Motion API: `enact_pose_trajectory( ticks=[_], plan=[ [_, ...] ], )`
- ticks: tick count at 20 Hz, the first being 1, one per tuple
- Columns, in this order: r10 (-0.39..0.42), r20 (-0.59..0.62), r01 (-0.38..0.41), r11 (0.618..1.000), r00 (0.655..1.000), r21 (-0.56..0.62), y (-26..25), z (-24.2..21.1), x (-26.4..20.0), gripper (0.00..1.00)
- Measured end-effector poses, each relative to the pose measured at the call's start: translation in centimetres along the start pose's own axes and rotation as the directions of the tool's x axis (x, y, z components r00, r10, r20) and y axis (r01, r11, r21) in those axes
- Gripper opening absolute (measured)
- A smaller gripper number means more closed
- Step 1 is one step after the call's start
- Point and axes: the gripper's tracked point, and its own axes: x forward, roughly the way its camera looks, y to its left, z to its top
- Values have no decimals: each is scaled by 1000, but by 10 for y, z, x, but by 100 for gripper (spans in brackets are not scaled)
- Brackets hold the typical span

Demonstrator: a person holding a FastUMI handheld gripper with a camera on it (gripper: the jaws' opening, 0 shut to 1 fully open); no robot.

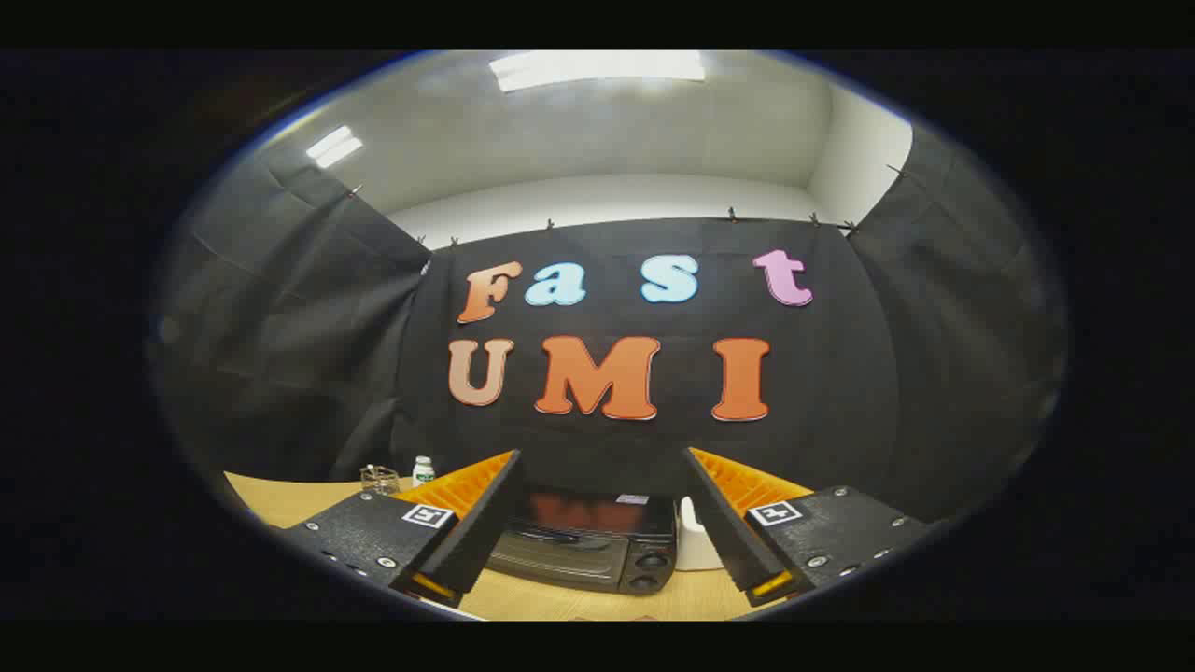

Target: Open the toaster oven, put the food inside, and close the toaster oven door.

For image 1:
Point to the white bottle green label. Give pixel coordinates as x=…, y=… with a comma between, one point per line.
x=423, y=472

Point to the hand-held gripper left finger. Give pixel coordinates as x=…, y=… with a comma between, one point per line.
x=476, y=532

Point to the white bread toaster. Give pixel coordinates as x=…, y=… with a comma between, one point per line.
x=696, y=551

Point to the black toaster oven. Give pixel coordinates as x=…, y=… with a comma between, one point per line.
x=579, y=552

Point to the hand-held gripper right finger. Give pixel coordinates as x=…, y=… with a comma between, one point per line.
x=724, y=532

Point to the large ceiling light panel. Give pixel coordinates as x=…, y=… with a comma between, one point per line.
x=597, y=70

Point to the small ceiling light panel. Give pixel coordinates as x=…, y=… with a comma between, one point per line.
x=333, y=147

